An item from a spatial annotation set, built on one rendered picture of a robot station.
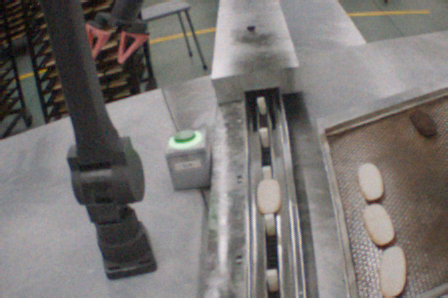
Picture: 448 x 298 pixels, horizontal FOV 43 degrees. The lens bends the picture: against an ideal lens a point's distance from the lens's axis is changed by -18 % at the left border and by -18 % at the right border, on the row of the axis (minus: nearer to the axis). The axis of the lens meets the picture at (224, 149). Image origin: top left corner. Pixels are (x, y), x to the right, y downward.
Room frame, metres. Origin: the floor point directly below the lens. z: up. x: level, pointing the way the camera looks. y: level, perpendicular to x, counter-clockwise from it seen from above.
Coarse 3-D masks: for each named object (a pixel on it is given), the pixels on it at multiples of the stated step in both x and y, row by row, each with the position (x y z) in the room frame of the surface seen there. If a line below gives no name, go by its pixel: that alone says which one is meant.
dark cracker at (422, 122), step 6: (414, 114) 0.90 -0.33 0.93; (420, 114) 0.89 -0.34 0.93; (426, 114) 0.89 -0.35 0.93; (414, 120) 0.89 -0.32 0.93; (420, 120) 0.87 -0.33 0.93; (426, 120) 0.87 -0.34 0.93; (432, 120) 0.86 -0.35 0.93; (420, 126) 0.86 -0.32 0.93; (426, 126) 0.85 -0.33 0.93; (432, 126) 0.84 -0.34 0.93; (420, 132) 0.85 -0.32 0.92; (426, 132) 0.84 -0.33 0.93; (432, 132) 0.83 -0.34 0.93
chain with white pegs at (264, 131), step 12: (264, 96) 1.30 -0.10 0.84; (264, 108) 1.22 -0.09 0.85; (264, 120) 1.19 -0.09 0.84; (264, 132) 1.08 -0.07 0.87; (264, 144) 1.08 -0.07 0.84; (264, 156) 1.04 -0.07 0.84; (264, 168) 0.94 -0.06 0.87; (276, 228) 0.82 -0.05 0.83; (276, 240) 0.78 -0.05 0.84; (276, 252) 0.75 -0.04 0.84; (276, 264) 0.72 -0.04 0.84; (276, 276) 0.66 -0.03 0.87; (276, 288) 0.66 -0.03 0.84
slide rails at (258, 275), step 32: (256, 96) 1.28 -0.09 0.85; (256, 128) 1.14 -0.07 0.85; (256, 160) 1.01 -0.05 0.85; (256, 192) 0.91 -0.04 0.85; (256, 224) 0.82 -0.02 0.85; (288, 224) 0.80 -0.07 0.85; (256, 256) 0.74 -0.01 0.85; (288, 256) 0.72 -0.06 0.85; (256, 288) 0.66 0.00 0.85; (288, 288) 0.64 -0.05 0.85
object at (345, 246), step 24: (432, 96) 0.95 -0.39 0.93; (360, 120) 0.97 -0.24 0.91; (408, 120) 0.91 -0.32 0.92; (336, 144) 0.93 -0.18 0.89; (360, 144) 0.90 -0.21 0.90; (384, 144) 0.87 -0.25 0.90; (336, 168) 0.86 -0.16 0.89; (336, 192) 0.79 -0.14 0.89; (360, 192) 0.77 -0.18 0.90; (408, 192) 0.71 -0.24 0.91; (432, 192) 0.68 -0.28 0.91; (336, 216) 0.72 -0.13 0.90; (408, 216) 0.66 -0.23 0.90; (432, 216) 0.63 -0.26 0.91; (360, 240) 0.65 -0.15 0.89; (408, 240) 0.60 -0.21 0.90; (408, 264) 0.56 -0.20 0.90; (432, 288) 0.49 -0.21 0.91
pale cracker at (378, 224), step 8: (368, 208) 0.71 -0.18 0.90; (376, 208) 0.69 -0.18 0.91; (368, 216) 0.68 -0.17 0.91; (376, 216) 0.68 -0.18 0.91; (384, 216) 0.67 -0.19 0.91; (368, 224) 0.67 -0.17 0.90; (376, 224) 0.66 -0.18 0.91; (384, 224) 0.65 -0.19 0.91; (392, 224) 0.65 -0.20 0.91; (368, 232) 0.66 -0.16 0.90; (376, 232) 0.64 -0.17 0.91; (384, 232) 0.63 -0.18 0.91; (392, 232) 0.63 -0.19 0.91; (376, 240) 0.63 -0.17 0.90; (384, 240) 0.62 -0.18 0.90
